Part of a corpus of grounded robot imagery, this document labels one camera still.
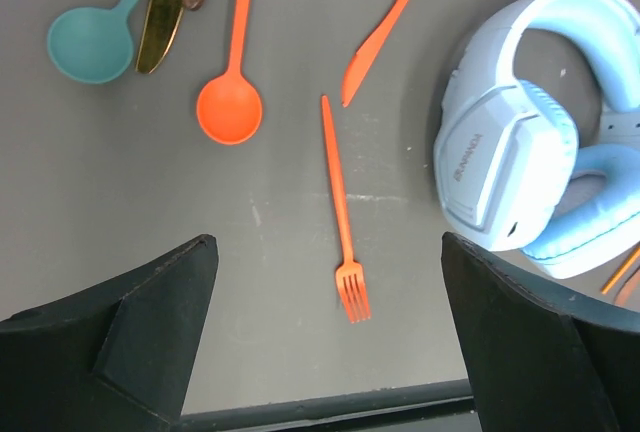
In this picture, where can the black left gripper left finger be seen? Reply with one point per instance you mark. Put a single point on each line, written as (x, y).
(117, 356)

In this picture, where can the brown translucent utensil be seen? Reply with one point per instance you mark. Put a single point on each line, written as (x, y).
(627, 289)

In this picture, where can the orange plastic knife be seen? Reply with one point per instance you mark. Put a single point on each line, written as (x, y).
(365, 55)

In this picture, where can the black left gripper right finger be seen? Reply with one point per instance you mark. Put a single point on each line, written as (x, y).
(540, 356)

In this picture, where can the orange plastic fork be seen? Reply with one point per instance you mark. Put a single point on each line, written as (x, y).
(349, 276)

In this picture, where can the light blue headphones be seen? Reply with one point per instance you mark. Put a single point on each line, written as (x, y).
(509, 169)

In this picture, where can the gold metal knife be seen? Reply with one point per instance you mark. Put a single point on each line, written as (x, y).
(161, 24)

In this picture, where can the teal plastic spoon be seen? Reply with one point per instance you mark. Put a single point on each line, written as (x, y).
(92, 45)

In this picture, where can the orange plastic spoon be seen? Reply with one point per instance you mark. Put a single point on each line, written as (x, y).
(229, 108)

